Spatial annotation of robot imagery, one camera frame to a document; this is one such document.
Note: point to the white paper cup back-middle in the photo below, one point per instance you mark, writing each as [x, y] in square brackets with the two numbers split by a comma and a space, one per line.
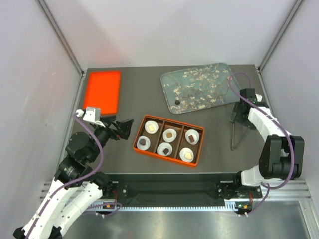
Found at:
[174, 135]

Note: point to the white paper cup back-right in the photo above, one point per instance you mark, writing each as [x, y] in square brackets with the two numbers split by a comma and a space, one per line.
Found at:
[195, 134]

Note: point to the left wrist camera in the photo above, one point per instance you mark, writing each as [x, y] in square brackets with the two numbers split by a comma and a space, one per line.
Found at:
[90, 115]

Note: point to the brown oblong chocolate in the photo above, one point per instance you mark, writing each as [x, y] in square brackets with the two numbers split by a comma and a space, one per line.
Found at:
[191, 138]

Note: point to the floral blue tray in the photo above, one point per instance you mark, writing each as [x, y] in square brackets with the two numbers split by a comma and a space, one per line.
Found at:
[199, 87]

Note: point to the white heart chocolate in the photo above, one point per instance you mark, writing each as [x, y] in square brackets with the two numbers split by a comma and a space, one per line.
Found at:
[188, 156]

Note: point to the metal tongs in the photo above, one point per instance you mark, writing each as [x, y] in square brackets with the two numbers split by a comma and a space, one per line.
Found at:
[238, 135]

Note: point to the dark square chocolate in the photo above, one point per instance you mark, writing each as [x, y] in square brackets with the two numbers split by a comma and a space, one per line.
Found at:
[166, 151]

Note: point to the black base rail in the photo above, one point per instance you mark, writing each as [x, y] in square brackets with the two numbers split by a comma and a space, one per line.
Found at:
[174, 189]

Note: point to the orange chocolate box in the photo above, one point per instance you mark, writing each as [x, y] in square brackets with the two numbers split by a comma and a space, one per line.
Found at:
[177, 145]

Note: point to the white paper cup back-left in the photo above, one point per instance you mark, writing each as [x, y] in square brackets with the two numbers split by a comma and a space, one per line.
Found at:
[153, 124]

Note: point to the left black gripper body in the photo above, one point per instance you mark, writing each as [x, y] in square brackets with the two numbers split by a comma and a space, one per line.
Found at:
[105, 131]

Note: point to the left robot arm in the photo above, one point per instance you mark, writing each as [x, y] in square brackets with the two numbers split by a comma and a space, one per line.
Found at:
[78, 182]

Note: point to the white paper cup front-left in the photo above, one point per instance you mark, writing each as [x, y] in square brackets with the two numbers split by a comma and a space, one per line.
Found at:
[143, 147]

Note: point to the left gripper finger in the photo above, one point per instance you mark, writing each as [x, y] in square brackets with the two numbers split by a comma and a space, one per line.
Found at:
[125, 125]
[123, 133]

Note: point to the white paper cup front-right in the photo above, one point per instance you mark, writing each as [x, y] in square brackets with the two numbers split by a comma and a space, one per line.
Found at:
[183, 152]

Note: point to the orange box lid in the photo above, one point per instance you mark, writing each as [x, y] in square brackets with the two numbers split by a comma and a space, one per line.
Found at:
[103, 89]

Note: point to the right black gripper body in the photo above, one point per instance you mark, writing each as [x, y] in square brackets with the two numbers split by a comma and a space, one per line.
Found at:
[236, 116]

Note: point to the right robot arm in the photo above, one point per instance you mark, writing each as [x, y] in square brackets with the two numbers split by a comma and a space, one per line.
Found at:
[282, 154]

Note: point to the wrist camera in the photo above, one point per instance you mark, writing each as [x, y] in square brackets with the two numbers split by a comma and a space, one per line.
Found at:
[250, 95]
[90, 115]

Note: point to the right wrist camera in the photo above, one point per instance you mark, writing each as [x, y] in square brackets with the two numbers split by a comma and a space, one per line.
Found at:
[250, 95]

